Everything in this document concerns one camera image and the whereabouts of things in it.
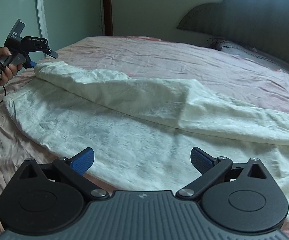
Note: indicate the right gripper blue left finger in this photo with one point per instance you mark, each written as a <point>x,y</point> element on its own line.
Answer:
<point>71,171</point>

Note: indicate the dark scalloped headboard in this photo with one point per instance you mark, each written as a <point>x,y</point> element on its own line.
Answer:
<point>260,24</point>

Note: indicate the cream white pants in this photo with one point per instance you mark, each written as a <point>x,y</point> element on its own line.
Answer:
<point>142,130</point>

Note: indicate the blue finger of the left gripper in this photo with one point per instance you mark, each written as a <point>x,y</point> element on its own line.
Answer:
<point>51,53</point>
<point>29,63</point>

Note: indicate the grey striped pillow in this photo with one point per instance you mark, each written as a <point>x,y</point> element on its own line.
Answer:
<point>252,54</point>

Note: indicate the pink bed sheet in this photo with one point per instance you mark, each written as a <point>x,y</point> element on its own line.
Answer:
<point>145,58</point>

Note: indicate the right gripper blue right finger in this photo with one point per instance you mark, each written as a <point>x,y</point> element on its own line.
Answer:
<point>212,170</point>

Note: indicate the green floral wardrobe door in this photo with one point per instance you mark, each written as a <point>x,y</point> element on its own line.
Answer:
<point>62,22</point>

